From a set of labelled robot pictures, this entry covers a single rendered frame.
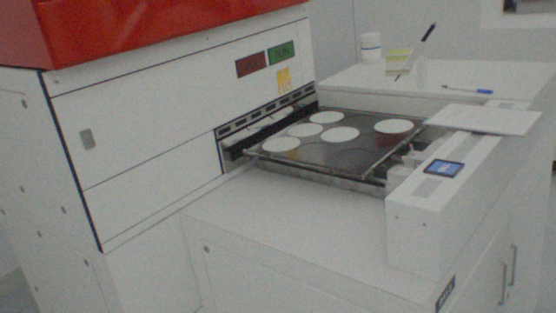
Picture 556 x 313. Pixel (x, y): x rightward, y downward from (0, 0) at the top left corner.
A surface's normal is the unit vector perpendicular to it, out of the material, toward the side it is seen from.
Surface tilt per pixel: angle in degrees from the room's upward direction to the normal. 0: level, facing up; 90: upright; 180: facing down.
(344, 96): 90
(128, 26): 90
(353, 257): 0
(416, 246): 90
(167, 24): 90
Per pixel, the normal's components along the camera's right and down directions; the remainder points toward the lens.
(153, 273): 0.76, 0.16
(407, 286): -0.14, -0.91
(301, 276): -0.64, 0.39
